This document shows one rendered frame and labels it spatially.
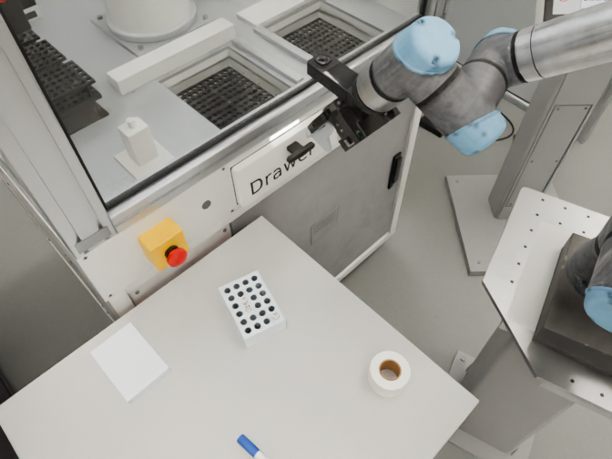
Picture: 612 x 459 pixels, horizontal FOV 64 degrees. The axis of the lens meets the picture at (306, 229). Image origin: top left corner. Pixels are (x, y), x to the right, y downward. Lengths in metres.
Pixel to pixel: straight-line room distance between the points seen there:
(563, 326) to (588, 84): 0.95
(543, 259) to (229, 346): 0.67
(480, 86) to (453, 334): 1.25
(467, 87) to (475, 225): 1.43
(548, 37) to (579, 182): 1.76
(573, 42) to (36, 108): 0.69
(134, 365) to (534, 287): 0.78
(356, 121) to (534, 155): 1.16
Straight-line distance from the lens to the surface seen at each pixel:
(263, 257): 1.04
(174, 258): 0.91
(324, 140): 0.90
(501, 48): 0.79
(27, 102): 0.72
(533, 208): 1.22
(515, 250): 1.13
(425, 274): 1.96
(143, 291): 1.08
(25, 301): 2.14
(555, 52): 0.76
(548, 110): 1.78
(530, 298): 1.08
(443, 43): 0.68
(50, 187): 0.79
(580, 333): 1.00
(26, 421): 1.02
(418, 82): 0.69
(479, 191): 2.23
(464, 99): 0.70
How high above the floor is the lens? 1.62
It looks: 53 degrees down
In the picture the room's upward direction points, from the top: 1 degrees counter-clockwise
